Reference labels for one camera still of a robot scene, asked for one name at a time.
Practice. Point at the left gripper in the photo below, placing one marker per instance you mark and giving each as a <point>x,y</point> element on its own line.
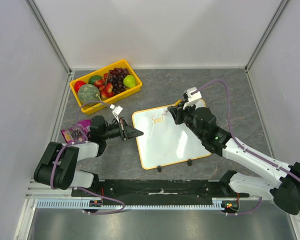
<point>130,133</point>

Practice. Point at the green lime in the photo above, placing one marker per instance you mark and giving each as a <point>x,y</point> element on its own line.
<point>94,78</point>

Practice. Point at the white marker with yellow cap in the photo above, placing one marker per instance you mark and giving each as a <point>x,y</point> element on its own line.
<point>167,110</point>

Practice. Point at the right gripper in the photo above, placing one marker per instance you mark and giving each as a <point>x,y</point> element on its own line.
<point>179,113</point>

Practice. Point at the whiteboard with yellow frame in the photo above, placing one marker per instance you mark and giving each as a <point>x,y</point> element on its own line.
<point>163,142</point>

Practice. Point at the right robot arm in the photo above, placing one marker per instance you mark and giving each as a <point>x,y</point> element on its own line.
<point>274,179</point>

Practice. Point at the yellow plastic bin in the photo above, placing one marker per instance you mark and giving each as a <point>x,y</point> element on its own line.
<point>90,108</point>

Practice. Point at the green pear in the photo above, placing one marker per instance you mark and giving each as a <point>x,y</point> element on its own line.
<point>129,81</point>

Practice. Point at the purple snack bag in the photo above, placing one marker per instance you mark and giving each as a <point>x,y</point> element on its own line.
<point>77,132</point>

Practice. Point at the cable duct rail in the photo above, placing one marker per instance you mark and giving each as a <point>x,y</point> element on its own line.
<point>87,204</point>

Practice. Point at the green melon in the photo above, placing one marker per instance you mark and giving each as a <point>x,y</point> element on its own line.
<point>88,93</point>

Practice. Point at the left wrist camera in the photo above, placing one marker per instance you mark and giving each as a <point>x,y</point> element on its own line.
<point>116,110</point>

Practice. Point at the red apple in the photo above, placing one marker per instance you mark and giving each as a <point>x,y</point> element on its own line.
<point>78,85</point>

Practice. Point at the purple grape bunch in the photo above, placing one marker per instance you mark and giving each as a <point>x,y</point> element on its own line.
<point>116,77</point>

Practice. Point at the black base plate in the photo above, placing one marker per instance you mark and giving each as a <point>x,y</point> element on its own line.
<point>164,191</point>

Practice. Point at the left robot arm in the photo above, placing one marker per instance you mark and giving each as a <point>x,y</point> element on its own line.
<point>57,166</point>

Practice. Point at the red cherries cluster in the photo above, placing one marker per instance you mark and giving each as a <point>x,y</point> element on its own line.
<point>105,87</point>

